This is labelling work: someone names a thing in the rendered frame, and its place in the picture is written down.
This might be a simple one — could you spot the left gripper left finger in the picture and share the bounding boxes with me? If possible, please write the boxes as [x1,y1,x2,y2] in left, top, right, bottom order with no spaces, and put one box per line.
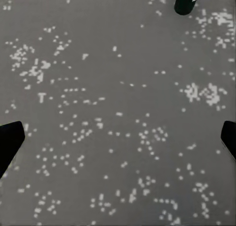
[0,121,25,179]

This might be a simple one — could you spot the pesticide atomizer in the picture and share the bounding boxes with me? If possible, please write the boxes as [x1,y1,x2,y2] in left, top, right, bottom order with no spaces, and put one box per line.
[174,0,196,15]

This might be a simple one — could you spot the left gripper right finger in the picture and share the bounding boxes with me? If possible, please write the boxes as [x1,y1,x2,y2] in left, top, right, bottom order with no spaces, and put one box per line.
[221,120,236,159]

